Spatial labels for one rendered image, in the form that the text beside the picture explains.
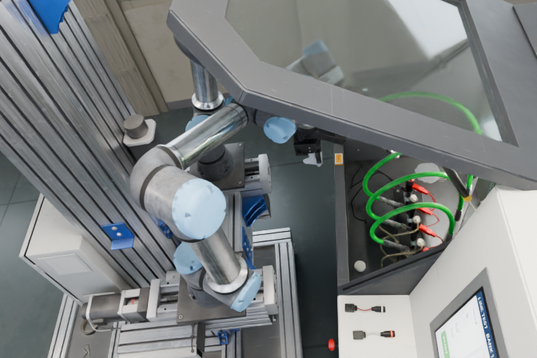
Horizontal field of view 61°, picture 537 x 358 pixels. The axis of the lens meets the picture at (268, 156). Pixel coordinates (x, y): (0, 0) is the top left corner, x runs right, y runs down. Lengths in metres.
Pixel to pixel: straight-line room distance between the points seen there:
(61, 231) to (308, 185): 1.73
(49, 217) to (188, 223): 0.85
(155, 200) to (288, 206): 1.98
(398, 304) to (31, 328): 2.23
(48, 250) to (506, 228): 1.30
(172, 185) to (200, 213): 0.08
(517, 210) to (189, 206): 0.65
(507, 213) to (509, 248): 0.07
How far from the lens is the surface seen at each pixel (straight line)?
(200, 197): 0.93
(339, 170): 1.82
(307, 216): 2.84
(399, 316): 1.51
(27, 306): 3.23
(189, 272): 1.34
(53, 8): 1.08
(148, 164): 1.02
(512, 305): 1.00
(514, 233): 1.01
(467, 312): 1.16
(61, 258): 1.64
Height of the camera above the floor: 2.39
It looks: 49 degrees down
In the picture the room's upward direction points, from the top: 15 degrees counter-clockwise
